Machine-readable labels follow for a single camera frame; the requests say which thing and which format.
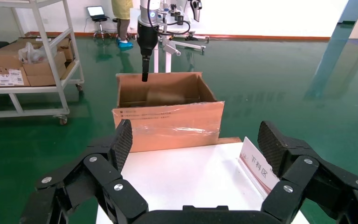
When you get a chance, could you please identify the cardboard box with shipping label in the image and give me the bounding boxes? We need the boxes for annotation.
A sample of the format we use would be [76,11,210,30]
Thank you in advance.
[0,65,31,87]

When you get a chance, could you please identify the white metal shelf cart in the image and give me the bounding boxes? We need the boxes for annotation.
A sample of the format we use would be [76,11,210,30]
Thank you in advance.
[0,0,86,126]

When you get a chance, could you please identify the person in yellow coat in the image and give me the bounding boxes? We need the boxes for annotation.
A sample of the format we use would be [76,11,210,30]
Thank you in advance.
[111,0,134,50]

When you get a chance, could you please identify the white workbench stand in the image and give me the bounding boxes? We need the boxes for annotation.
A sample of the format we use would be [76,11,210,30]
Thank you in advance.
[129,7,211,74]

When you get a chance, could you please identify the medium plain cardboard box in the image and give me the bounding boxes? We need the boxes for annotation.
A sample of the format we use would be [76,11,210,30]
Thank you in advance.
[23,51,67,77]

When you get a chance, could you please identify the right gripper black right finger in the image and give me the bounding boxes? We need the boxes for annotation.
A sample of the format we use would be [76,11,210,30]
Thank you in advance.
[257,120,358,224]

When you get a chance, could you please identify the acrylic sign with red label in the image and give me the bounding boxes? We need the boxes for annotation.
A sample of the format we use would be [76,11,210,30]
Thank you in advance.
[238,137,281,199]

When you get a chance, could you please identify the black metal stool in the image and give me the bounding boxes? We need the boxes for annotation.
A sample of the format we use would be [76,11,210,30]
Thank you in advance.
[93,17,114,40]

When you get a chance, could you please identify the white plastic bag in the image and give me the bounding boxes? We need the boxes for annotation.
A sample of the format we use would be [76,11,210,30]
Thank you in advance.
[18,42,48,64]

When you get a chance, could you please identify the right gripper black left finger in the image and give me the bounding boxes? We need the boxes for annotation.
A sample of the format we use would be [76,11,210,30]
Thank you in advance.
[20,119,149,224]

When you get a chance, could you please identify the large open cardboard box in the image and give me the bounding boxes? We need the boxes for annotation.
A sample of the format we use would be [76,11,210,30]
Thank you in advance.
[111,71,243,154]

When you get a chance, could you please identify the open laptop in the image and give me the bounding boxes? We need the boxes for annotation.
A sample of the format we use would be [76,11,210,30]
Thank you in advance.
[87,5,109,21]

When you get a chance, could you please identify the flat plain cardboard box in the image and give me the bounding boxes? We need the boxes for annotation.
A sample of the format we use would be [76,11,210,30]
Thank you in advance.
[27,63,68,87]

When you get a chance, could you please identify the long cardboard box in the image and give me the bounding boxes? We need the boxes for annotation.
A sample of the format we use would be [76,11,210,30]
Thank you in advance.
[18,37,75,62]

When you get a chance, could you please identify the wide plain cardboard box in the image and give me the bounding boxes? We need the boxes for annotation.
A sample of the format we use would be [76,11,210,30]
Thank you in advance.
[0,42,29,69]

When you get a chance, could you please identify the blue pillar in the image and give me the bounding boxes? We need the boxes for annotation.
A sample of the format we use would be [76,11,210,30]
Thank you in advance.
[338,0,358,25]

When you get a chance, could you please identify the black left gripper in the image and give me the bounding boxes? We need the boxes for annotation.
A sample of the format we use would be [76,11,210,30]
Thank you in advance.
[137,22,160,83]

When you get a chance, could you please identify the black white handheld device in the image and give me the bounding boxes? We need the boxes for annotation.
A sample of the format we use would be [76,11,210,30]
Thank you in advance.
[189,0,203,22]

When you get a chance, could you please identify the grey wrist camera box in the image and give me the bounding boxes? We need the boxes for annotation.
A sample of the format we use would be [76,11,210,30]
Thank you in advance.
[161,26,182,57]

